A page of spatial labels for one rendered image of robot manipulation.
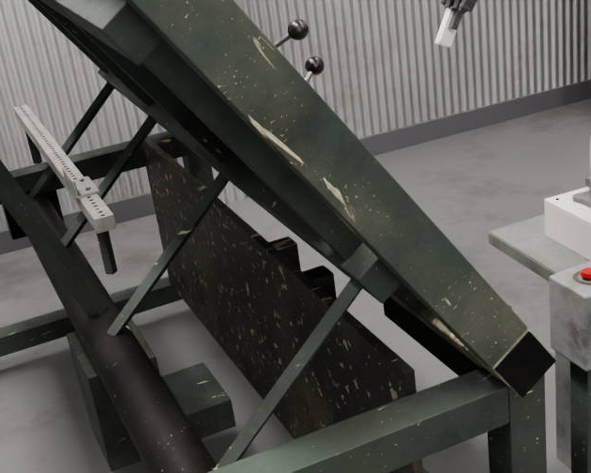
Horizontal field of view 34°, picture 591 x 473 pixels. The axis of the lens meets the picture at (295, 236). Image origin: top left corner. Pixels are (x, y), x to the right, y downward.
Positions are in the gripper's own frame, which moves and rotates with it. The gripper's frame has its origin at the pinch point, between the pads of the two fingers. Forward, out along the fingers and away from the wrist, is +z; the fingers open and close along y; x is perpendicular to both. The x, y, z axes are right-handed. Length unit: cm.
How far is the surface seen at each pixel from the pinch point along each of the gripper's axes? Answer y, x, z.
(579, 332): 21, 41, 50
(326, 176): 21.2, -28.6, 29.2
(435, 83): -301, 220, 24
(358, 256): 11.0, -10.2, 44.6
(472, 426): 23, 21, 72
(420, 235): 21.9, -6.7, 35.6
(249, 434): 11, -21, 83
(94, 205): -78, -32, 69
